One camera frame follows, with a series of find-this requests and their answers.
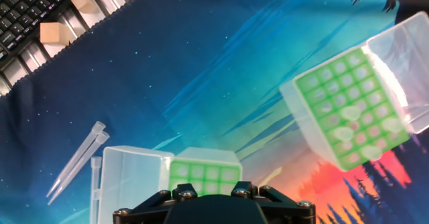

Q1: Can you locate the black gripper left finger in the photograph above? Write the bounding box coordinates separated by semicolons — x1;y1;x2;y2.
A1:
113;182;198;224

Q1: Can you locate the printed sunset landscape cloth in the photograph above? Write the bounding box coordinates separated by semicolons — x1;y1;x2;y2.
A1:
0;0;429;224

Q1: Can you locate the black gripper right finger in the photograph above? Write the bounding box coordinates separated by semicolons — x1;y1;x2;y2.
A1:
230;180;316;224

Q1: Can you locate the black computer keyboard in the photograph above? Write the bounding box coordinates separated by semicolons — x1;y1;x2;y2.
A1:
0;0;84;62

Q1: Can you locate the clear box green tip rack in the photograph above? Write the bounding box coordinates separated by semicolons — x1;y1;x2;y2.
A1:
90;146;243;224
279;11;429;172

